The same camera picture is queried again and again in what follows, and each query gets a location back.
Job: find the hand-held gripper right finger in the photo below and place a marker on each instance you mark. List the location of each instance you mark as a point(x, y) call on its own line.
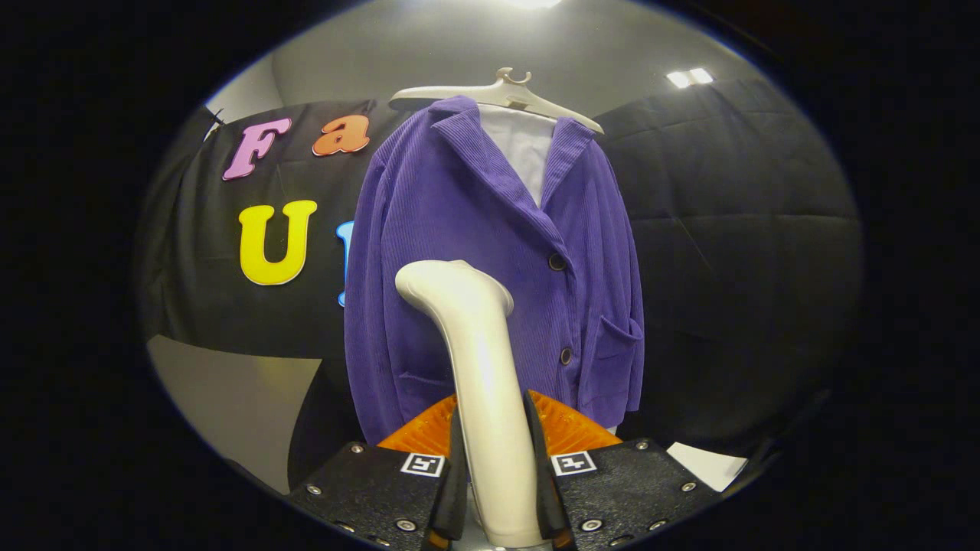
point(545, 497)

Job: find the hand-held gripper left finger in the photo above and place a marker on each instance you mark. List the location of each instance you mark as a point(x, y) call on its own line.
point(455, 501)

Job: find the white garment steamer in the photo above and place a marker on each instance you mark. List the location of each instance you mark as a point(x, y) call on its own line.
point(482, 367)

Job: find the white shirt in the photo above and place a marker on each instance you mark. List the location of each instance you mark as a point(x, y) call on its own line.
point(524, 149)

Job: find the white plastic clothes hanger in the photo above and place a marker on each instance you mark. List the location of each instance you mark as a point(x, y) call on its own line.
point(498, 93)

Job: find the white flat board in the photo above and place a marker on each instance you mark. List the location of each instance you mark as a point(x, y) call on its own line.
point(708, 465)

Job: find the black backdrop cloth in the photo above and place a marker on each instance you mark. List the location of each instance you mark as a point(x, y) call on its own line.
point(306, 306)

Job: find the grey cabinet with dark top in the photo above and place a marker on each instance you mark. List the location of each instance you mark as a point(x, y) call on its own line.
point(230, 398)

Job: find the black quilted curtain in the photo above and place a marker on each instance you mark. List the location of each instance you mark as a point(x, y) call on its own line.
point(735, 268)

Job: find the double ceiling light panel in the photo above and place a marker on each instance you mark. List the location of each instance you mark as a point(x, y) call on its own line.
point(689, 77)

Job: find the large ceiling light panel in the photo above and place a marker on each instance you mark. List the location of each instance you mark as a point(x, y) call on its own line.
point(534, 3)

